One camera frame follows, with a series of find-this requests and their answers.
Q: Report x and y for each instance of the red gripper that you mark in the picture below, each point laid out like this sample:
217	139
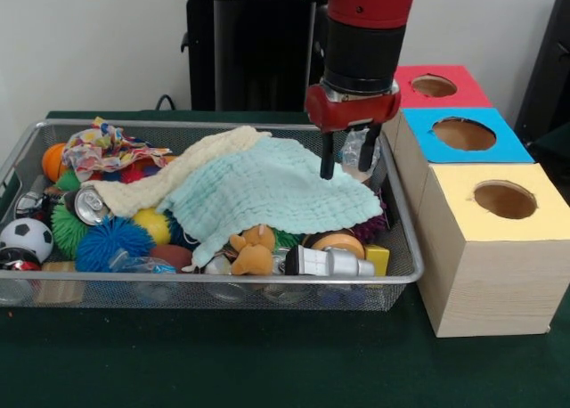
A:
352	113

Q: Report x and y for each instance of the light blue waffle cloth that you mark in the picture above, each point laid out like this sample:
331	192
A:
276	190

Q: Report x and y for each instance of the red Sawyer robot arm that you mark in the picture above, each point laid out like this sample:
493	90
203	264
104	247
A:
365	47

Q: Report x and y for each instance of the shallow clear mesh bin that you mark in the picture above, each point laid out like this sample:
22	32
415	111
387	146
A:
222	296

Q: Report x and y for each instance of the wooden box with three holes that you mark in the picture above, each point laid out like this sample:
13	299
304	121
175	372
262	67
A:
490	283

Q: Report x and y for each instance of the tan plush animal toy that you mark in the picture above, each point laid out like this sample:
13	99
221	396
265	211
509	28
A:
251	258

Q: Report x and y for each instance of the small brown toy football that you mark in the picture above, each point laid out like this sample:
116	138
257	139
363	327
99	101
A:
171	255

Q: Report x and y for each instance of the cream knitted cloth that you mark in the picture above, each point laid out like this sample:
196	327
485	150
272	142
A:
147	187

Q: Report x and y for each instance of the black equipment case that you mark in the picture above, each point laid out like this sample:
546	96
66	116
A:
548	92

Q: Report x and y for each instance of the dark green table cloth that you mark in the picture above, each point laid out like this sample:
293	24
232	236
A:
222	359

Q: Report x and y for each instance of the colourful patterned cloth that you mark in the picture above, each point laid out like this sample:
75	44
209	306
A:
98	152

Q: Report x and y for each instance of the blue spiky rubber ball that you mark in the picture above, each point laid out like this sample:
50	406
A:
111	243

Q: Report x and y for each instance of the small orange basketball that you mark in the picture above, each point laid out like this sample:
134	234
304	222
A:
52	160

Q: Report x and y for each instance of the light wooden block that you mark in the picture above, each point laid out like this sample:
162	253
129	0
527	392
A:
58	266

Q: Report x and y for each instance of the small black-white soccer ball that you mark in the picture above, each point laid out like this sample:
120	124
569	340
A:
26	239

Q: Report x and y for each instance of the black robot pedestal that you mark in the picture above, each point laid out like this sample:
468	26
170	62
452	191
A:
249	47

